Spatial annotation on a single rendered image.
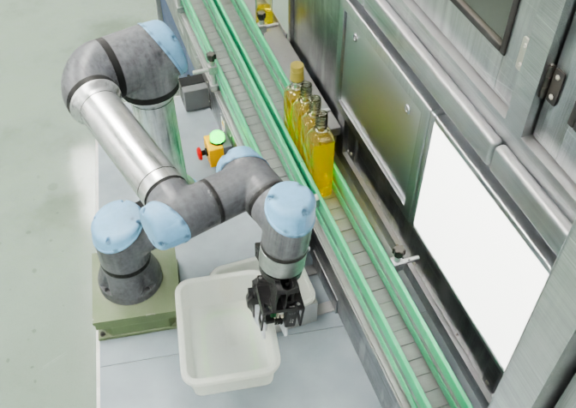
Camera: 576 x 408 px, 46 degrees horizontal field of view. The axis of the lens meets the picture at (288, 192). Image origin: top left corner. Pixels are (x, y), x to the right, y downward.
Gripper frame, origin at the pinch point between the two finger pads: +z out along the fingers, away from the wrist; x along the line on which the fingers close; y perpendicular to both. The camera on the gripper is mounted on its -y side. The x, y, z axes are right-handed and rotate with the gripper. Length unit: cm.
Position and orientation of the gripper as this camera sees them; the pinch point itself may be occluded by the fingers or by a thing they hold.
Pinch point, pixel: (267, 322)
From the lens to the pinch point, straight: 128.6
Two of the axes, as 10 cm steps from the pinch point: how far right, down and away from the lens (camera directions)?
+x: 9.7, -0.8, 2.4
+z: -1.1, 7.0, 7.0
